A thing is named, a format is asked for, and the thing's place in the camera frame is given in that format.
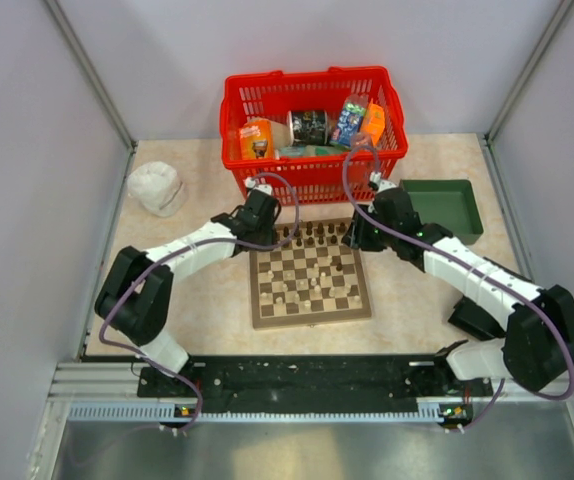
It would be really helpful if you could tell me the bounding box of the black stand block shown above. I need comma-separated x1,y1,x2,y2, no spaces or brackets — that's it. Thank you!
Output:
448,296,506,341

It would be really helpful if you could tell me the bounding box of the wooden chess board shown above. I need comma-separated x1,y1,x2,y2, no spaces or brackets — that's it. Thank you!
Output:
249,218,372,330

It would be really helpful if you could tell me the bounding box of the orange razor package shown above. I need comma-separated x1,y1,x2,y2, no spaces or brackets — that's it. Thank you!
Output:
238,118,274,160

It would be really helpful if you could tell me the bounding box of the purple cable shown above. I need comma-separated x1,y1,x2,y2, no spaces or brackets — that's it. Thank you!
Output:
342,145,574,401
98,172,302,432

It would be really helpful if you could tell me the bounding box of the red plastic shopping basket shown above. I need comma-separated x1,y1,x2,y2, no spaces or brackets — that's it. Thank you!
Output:
220,66,408,204

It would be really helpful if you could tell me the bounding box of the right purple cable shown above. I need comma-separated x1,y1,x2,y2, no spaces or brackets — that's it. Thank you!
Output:
342,145,574,401

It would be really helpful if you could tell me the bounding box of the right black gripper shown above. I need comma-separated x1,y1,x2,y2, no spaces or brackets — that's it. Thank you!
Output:
342,205,399,253

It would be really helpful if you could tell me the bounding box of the black mounting base rail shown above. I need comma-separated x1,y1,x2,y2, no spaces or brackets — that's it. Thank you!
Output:
137,354,490,414

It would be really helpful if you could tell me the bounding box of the green plastic tray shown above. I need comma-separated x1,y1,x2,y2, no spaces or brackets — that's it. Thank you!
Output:
401,179,484,245

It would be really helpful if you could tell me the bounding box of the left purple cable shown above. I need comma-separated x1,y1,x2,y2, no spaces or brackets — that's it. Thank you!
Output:
98,172,302,432

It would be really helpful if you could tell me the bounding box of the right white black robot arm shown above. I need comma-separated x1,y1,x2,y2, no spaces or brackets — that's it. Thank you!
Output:
343,185,574,400

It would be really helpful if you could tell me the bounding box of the blue snack package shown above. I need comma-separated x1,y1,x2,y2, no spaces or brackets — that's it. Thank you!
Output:
329,93,369,148

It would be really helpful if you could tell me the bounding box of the green pouch package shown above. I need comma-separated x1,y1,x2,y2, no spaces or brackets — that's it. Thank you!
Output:
277,145,345,159

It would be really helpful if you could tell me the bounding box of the white crumpled cloth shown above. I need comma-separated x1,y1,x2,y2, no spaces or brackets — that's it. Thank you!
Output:
127,161,185,218

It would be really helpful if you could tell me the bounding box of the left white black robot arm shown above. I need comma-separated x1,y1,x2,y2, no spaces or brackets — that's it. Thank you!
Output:
94,185,281,397

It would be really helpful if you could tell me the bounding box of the black printed can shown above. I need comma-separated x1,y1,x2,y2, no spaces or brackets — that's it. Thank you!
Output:
287,110,329,146

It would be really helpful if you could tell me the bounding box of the orange carton package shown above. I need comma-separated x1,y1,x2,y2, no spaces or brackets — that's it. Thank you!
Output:
351,102,386,147

